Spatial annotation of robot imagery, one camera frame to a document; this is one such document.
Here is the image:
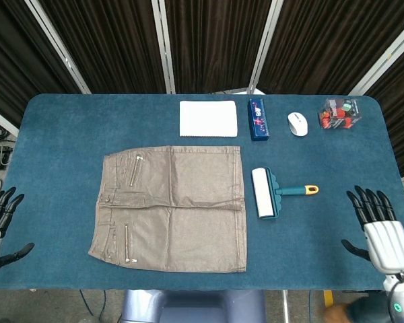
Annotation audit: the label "white table leg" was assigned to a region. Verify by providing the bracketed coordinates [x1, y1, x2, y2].
[281, 289, 290, 323]

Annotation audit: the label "dark blue rectangular box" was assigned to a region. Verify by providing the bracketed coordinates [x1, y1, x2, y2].
[247, 98, 270, 142]

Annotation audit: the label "blue-grey robot torso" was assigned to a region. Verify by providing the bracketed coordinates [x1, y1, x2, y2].
[121, 289, 267, 323]

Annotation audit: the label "white spiral notebook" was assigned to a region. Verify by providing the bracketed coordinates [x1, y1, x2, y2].
[178, 100, 239, 138]

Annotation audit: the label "clear box with colourful items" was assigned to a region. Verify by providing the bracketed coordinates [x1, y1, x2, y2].
[318, 98, 363, 131]

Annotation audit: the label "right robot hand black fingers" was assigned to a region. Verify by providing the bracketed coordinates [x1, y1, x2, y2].
[341, 184, 404, 274]

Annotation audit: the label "dark folding screen panel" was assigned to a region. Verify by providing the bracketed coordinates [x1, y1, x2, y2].
[36, 0, 169, 94]
[363, 43, 404, 178]
[255, 0, 404, 95]
[0, 0, 85, 127]
[161, 0, 273, 94]

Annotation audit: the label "blue table cloth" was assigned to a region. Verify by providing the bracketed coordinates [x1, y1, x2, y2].
[0, 93, 404, 292]

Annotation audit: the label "teal lint roller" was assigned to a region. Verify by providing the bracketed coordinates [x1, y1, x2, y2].
[251, 167, 320, 223]

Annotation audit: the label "brown skirt with zippers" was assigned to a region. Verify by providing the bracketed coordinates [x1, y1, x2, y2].
[87, 145, 248, 274]

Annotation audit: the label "blue floor cable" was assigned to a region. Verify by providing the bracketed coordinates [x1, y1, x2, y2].
[79, 289, 95, 317]

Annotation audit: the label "brown rounded object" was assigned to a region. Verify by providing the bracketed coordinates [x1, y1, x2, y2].
[323, 301, 353, 323]

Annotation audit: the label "white computer mouse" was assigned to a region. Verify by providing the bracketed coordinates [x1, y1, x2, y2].
[287, 112, 309, 137]

